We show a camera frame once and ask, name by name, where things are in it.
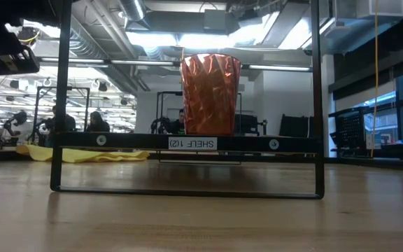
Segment black pegboard cart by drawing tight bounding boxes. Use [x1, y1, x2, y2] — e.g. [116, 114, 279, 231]
[328, 103, 403, 161]

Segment black computer monitor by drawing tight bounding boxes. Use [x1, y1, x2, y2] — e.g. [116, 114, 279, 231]
[235, 113, 260, 137]

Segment yellow hanging cable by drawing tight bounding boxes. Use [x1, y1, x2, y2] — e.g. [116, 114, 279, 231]
[369, 0, 380, 159]

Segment yellow cloth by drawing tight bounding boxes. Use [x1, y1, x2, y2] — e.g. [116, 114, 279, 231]
[15, 143, 150, 164]

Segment ceiling light strip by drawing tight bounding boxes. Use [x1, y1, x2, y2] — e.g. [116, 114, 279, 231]
[248, 64, 311, 73]
[110, 59, 175, 67]

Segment black background screen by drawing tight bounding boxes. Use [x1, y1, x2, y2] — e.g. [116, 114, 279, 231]
[278, 113, 315, 139]

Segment red faceted cup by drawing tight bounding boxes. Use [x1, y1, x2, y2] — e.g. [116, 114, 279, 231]
[180, 52, 242, 137]

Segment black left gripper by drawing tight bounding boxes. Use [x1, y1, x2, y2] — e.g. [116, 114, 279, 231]
[0, 44, 41, 76]

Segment person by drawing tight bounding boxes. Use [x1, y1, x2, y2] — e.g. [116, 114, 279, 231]
[35, 104, 78, 145]
[86, 111, 111, 134]
[2, 111, 34, 145]
[168, 108, 187, 136]

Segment white shelf label sticker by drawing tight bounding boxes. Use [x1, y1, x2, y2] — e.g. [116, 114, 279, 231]
[168, 136, 218, 151]

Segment black metal shelf frame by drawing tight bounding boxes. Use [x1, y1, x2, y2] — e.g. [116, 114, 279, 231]
[50, 0, 325, 200]

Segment silver ceiling duct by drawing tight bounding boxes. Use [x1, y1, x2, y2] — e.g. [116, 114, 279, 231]
[118, 0, 147, 22]

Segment grey ceiling box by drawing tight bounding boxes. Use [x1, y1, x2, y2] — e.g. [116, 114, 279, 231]
[202, 8, 227, 31]

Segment black background station frame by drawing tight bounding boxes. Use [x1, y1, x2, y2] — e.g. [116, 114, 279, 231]
[155, 90, 243, 165]

